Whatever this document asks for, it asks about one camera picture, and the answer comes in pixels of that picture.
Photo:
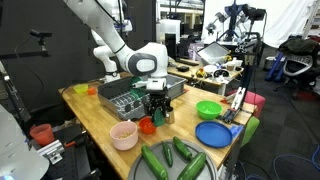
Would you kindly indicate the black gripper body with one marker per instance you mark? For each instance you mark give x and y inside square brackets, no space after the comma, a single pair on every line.
[157,100]

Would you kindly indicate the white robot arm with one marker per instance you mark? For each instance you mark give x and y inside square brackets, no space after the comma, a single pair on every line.
[151,60]

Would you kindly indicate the steel cup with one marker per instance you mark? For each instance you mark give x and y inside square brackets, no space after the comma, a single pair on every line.
[170,116]

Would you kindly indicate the orange bowl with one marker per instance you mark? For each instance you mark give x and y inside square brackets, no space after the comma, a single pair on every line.
[146,125]

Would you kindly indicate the light green bowl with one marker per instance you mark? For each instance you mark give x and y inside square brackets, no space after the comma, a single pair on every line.
[208,110]

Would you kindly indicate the small orange cup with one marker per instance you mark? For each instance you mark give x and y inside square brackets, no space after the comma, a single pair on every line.
[91,91]

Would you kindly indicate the yellow-green small bowl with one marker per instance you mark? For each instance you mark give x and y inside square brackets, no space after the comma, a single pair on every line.
[80,88]

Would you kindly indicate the red-orange plastic cup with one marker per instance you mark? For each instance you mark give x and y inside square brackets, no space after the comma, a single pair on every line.
[42,134]

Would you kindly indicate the green plate in rack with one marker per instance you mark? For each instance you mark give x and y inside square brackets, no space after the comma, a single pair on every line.
[136,92]

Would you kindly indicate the grey plastic bin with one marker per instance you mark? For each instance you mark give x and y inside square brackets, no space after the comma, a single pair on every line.
[175,85]

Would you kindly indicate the grey dish rack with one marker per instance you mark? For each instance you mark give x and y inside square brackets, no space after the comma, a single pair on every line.
[115,96]

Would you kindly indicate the middle short cucumber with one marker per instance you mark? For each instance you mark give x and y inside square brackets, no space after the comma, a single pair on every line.
[182,148]

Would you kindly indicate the small thin cucumber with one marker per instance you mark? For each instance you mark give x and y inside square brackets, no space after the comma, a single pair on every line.
[167,153]

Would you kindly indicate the large left cucumber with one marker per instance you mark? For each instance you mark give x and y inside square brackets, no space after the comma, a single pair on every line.
[153,163]

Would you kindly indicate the large cucumber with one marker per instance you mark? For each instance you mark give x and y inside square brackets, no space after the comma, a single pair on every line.
[193,168]
[153,163]

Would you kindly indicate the wooden background desk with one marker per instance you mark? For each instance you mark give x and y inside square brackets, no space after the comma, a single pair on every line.
[209,74]

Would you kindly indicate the blue plate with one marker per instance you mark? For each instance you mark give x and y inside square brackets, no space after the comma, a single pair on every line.
[213,134]

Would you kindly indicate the clear plastic storage box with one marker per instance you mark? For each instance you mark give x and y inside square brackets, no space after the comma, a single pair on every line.
[213,53]

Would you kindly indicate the grey round tray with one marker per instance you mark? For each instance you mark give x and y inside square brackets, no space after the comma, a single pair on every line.
[140,170]

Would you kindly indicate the right large cucumber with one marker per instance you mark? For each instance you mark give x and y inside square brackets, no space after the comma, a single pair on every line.
[193,168]

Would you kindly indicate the pink stool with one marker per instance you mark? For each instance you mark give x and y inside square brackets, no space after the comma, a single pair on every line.
[257,100]

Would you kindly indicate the green chair seat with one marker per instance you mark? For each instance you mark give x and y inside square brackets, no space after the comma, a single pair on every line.
[251,127]

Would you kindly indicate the black office chair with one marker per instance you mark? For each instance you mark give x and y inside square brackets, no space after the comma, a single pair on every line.
[301,66]

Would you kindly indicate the pink bowl with handle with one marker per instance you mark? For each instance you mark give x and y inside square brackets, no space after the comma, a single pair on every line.
[124,135]

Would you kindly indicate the camera stand with clamp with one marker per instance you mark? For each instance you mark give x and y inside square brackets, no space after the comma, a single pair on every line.
[249,49]

